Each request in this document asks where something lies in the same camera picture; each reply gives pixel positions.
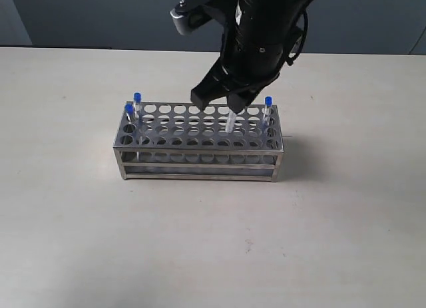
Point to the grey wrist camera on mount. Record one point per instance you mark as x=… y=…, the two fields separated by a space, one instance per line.
x=189 y=15

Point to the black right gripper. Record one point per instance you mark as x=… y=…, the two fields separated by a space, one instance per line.
x=255 y=47

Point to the stainless steel test tube rack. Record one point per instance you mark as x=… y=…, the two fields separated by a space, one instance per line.
x=178 y=141

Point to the blue capped tube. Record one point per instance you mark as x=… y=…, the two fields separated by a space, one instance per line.
x=137 y=105
x=267 y=119
x=132 y=118
x=230 y=122

